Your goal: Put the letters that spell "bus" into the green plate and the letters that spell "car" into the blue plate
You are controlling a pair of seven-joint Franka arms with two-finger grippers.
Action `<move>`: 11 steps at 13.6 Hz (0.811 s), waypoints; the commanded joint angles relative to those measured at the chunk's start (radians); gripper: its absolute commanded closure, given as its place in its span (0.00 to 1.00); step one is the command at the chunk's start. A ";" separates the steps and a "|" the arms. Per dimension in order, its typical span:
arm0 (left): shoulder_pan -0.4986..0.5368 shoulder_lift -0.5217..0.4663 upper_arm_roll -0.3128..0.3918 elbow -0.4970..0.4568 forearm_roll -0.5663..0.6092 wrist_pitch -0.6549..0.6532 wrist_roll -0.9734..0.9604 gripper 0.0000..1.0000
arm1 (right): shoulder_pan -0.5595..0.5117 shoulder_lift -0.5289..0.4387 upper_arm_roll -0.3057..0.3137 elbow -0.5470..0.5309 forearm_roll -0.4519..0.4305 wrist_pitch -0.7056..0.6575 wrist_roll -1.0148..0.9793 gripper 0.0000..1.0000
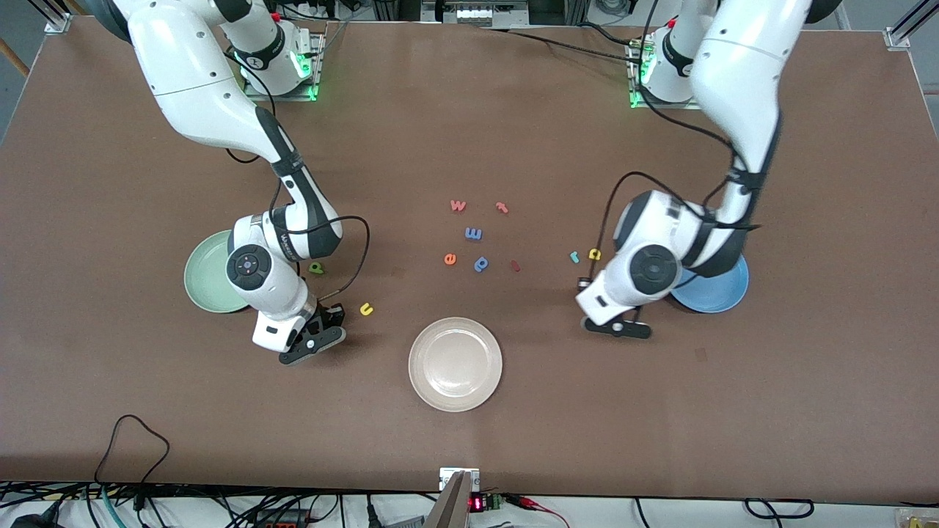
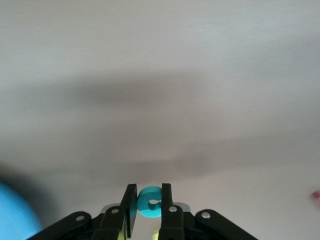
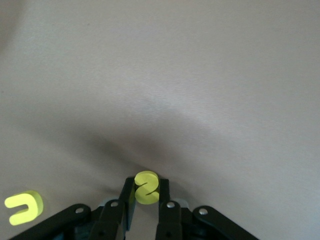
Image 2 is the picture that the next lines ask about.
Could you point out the blue plate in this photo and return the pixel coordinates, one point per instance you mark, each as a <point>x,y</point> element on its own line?
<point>15,215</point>

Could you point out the teal letter c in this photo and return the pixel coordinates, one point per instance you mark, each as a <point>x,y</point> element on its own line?
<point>146,197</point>

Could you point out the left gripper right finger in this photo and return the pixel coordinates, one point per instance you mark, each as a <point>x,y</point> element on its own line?
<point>172,225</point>

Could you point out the red letter i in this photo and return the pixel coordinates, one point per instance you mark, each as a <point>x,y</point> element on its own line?
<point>316,195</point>

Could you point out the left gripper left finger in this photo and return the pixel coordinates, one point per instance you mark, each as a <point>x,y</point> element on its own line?
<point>110,225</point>

